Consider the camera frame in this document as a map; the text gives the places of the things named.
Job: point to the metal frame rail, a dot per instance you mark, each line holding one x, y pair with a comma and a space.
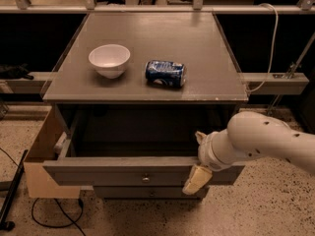
274, 83

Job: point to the grey drawer cabinet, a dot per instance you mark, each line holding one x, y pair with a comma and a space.
192, 39

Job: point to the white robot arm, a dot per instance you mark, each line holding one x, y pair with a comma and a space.
249, 136

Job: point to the black object on rail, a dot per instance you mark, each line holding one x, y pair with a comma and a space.
13, 72

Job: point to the grey drawer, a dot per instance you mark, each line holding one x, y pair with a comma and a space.
131, 146
151, 192

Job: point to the cardboard box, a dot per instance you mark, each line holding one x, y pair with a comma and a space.
47, 145

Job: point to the grey top drawer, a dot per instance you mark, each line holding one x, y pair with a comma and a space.
131, 146

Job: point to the black pole stand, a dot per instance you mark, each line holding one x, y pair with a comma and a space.
11, 187

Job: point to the blue soda can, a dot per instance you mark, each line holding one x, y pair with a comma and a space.
166, 73

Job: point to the grey bottom drawer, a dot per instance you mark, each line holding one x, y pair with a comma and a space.
151, 192

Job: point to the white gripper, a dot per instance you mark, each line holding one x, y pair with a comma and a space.
206, 150

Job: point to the white bowl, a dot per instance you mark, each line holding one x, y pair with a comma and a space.
110, 60

